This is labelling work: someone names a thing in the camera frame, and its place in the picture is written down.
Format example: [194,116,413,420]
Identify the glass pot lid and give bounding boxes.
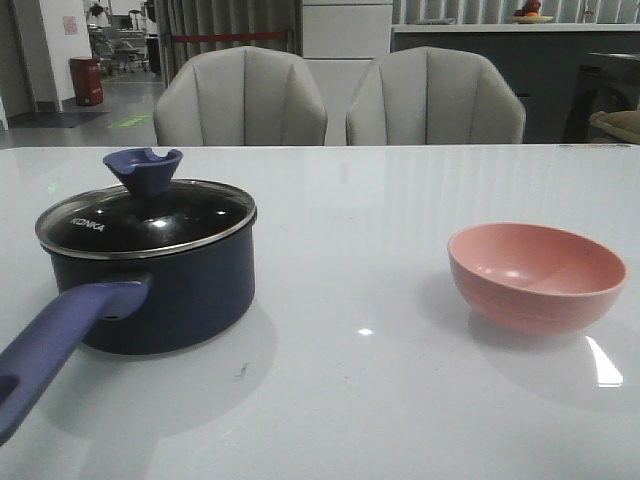
[35,148,257,260]

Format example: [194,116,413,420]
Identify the pink bowl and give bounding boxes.
[447,223,628,335]

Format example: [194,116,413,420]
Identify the left grey upholstered chair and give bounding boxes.
[154,46,328,146]

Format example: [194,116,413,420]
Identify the grey upholstered chair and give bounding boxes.
[345,47,526,146]
[154,46,328,146]

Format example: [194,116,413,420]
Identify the dark blue saucepan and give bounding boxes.
[1,216,256,442]

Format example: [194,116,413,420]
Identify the right grey upholstered chair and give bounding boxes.
[345,47,526,146]

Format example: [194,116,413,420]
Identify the white drawer cabinet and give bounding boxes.
[302,1,393,103]

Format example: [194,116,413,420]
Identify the red barrier belt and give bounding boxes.
[171,30,289,43]

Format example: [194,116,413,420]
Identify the dark grey counter cabinet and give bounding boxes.
[391,23,639,143]

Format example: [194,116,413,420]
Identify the red bin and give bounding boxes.
[69,57,104,106]

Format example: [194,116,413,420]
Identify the fruit plate on counter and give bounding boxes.
[506,0,554,25]

